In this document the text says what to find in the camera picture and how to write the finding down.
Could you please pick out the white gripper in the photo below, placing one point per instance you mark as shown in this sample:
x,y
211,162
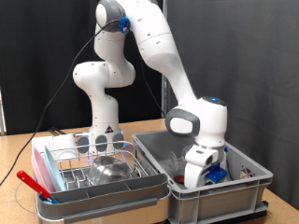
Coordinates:
x,y
194,175

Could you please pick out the stainless steel bowl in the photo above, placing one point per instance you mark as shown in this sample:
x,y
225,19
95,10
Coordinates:
x,y
109,171

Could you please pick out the light blue plate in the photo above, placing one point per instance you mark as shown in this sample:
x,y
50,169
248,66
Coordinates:
x,y
55,171

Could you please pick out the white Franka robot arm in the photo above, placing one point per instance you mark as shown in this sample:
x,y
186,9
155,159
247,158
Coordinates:
x,y
162,46

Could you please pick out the grey plastic crate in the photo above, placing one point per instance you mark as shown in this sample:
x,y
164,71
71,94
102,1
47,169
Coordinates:
x,y
218,199

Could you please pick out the vertical metal pole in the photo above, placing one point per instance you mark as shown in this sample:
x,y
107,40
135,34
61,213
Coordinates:
x,y
164,90

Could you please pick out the dark grey backdrop curtain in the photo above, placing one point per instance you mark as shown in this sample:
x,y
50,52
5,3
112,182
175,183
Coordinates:
x,y
264,62

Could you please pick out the white box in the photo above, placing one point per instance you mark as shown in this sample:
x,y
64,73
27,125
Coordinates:
x,y
59,141

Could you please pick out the pink plate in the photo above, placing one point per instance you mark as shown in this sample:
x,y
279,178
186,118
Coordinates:
x,y
40,174

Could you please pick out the black backdrop curtain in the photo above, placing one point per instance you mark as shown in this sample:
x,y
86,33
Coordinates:
x,y
18,46

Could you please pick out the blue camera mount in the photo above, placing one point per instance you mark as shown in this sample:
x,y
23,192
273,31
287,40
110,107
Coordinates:
x,y
215,174

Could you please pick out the light metal frame post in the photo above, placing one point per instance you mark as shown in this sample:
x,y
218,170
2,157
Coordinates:
x,y
2,118

